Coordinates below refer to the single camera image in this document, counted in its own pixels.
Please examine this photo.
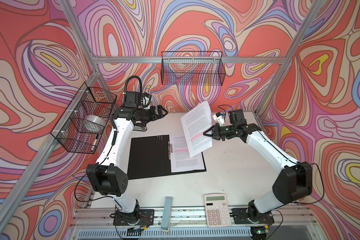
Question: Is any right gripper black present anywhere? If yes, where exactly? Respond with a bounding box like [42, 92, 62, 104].
[203, 122, 237, 141]

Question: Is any printed paper sheet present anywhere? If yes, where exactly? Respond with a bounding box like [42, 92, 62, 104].
[170, 135, 206, 174]
[181, 101, 213, 158]

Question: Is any blue folder black inside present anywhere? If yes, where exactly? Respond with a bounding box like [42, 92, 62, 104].
[127, 135, 207, 180]

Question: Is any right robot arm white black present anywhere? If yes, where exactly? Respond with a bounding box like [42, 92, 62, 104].
[203, 124, 313, 223]

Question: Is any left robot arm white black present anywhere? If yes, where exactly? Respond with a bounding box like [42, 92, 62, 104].
[86, 105, 168, 214]

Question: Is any grey tape roll in basket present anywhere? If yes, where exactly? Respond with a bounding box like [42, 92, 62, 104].
[85, 115, 106, 127]

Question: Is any marker pen in basket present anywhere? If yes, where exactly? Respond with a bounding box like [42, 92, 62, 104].
[90, 138, 98, 153]

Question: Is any pink white calculator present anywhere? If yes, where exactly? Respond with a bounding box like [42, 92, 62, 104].
[204, 194, 232, 228]

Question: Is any light blue eraser bar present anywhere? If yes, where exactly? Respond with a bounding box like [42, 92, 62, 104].
[161, 197, 173, 233]

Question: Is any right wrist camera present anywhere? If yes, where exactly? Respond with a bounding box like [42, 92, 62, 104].
[213, 112, 226, 126]

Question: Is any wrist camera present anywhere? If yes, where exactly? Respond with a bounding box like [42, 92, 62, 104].
[213, 112, 226, 126]
[124, 92, 152, 108]

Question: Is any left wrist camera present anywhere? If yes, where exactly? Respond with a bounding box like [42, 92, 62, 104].
[124, 92, 152, 108]

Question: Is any black wire basket back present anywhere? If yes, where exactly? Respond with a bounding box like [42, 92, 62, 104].
[161, 50, 226, 86]

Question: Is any black wire basket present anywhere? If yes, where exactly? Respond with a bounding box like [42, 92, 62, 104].
[161, 50, 226, 86]
[51, 83, 117, 154]

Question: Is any black wire basket left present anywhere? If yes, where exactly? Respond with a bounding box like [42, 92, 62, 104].
[51, 83, 117, 154]

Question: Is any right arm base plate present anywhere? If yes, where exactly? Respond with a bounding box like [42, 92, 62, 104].
[231, 208, 275, 225]

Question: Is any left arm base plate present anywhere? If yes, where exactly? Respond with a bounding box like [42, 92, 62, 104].
[110, 209, 155, 227]

